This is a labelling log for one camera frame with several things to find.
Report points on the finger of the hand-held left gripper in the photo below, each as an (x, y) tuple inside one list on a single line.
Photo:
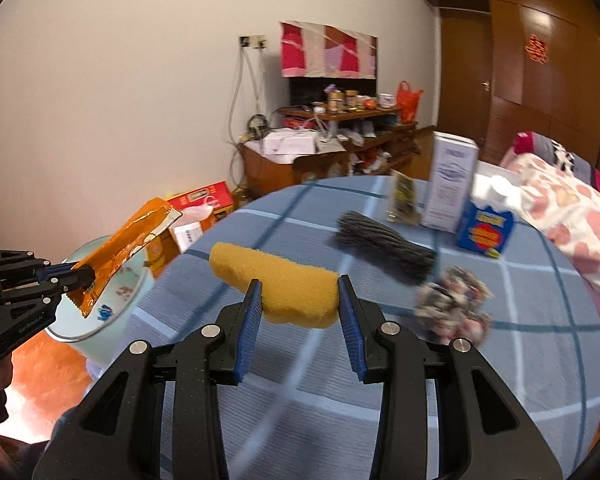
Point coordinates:
[(82, 280), (15, 260)]

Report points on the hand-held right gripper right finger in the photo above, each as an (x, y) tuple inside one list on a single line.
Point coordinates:
[(352, 330)]

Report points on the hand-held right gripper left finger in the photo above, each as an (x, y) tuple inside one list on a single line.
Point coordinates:
[(247, 330)]

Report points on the orange plastic wrapper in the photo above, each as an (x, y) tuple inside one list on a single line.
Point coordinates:
[(125, 245)]

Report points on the yellow sponge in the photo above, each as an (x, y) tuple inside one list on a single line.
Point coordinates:
[(280, 280)]

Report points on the person's left forearm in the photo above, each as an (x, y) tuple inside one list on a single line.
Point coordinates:
[(15, 460)]

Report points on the dark grey ribbed scrubber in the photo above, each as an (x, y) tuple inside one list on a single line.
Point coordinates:
[(385, 245)]

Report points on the crumpled printed wrapper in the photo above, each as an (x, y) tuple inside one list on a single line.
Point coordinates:
[(452, 305)]

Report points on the white cardboard box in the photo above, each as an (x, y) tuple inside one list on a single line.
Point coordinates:
[(187, 232)]

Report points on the red cardboard box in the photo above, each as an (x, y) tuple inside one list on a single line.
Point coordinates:
[(215, 197)]

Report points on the small dark packet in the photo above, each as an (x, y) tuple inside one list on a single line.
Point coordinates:
[(405, 197)]

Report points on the wooden television stand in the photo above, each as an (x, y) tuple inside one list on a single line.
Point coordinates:
[(265, 175)]

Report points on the blue and yellow carton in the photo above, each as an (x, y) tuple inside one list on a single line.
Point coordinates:
[(485, 230)]

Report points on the tall white box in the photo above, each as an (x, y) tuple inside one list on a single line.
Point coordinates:
[(450, 180)]

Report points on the blue checked blanket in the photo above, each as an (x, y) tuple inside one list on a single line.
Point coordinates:
[(530, 360)]

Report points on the gold lid jar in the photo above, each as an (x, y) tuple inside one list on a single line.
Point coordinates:
[(351, 98), (335, 102)]

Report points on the orange plastic bag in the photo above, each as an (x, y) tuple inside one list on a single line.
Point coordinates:
[(410, 105)]

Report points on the black television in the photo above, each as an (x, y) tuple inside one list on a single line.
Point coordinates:
[(305, 91)]

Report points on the floral pink quilt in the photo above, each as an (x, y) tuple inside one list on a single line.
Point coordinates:
[(570, 210)]

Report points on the pink black printed blanket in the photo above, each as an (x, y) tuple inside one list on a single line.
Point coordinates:
[(530, 141)]

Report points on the brown wooden door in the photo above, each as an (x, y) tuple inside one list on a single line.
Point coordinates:
[(462, 85)]

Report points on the pink white patchwork cloth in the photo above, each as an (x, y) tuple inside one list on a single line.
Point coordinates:
[(330, 50)]

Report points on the brown wooden wardrobe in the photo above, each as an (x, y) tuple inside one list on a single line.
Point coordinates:
[(555, 100)]

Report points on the red paper decoration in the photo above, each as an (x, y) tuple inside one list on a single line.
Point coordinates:
[(535, 48)]

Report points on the wall socket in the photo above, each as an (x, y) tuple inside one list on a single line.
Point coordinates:
[(252, 42)]

